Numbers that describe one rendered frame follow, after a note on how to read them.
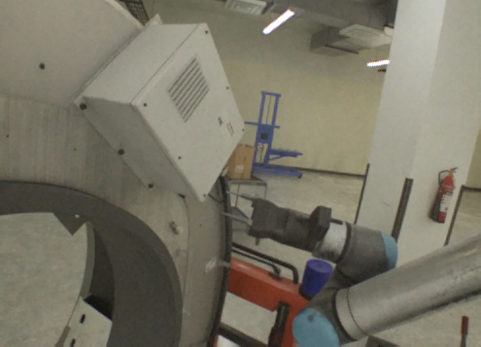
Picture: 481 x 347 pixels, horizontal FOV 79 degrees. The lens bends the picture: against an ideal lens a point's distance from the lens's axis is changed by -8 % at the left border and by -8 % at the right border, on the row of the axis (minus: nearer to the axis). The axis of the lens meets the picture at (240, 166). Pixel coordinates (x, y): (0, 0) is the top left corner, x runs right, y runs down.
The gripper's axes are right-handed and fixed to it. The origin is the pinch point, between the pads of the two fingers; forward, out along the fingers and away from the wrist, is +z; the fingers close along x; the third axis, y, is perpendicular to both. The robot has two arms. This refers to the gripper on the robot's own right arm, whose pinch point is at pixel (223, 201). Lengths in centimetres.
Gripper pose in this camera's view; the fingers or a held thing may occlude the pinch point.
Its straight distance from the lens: 62.9
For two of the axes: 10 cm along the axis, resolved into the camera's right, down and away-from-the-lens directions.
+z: -9.6, -2.9, 0.1
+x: 2.5, -8.1, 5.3
